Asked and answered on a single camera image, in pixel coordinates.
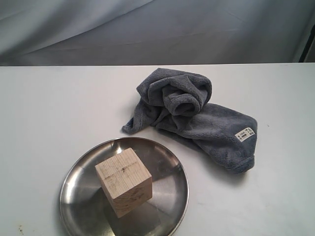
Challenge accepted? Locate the black backdrop stand pole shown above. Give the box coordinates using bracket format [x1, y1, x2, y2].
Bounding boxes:
[298, 25, 315, 63]

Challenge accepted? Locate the grey backdrop cloth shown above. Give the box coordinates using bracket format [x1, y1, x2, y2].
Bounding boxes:
[0, 0, 315, 66]

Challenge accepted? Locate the round stainless steel plate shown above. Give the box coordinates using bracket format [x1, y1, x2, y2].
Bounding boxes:
[59, 137, 189, 236]

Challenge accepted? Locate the white printed clothing care label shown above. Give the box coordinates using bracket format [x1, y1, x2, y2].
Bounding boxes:
[235, 127, 255, 142]

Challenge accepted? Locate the wooden cube block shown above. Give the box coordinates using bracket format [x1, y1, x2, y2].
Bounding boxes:
[95, 148, 153, 218]

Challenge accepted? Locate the grey-blue fleece towel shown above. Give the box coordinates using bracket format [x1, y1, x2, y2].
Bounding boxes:
[122, 68, 257, 174]

